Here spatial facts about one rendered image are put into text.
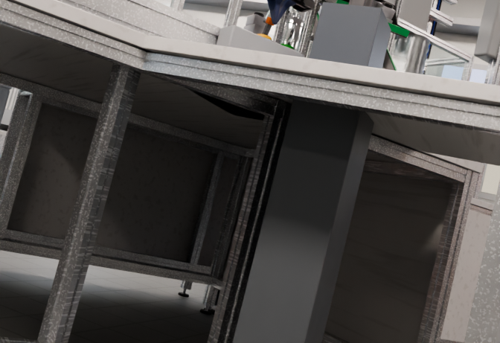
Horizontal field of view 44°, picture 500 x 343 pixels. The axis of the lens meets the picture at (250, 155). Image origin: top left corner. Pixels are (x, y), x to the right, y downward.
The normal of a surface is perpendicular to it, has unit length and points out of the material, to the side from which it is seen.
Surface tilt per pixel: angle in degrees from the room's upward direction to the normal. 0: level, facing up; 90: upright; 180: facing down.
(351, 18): 90
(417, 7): 90
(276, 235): 90
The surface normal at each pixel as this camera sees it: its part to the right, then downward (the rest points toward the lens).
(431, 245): -0.83, -0.25
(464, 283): 0.51, 0.06
